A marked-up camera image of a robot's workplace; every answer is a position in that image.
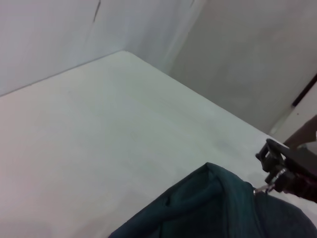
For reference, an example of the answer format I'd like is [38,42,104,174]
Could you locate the dark teal fabric lunch bag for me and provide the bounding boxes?
[107,162,317,238]

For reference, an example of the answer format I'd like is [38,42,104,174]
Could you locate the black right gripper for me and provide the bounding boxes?
[255,138,317,202]

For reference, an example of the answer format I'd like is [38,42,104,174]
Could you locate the dark door frame edge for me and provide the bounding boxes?
[291,73,317,108]

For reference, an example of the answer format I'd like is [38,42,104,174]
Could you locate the person's bare forearm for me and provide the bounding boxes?
[282,119,317,150]

